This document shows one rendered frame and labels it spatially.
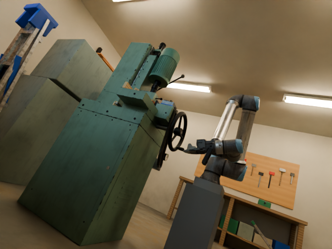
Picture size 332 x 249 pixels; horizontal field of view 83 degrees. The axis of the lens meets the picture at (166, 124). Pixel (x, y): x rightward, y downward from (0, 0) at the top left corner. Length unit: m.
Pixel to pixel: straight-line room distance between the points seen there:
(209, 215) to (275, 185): 3.08
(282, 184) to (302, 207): 0.47
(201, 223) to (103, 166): 0.86
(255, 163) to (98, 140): 3.83
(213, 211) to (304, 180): 3.30
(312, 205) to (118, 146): 4.04
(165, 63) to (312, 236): 3.95
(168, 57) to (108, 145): 0.89
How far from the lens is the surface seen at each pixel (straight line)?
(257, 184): 4.53
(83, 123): 1.44
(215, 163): 1.76
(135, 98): 1.20
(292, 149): 4.86
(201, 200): 1.64
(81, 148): 1.35
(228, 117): 1.57
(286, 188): 4.58
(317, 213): 4.65
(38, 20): 1.61
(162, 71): 1.59
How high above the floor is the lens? 0.39
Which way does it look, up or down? 19 degrees up
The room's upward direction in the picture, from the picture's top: 23 degrees clockwise
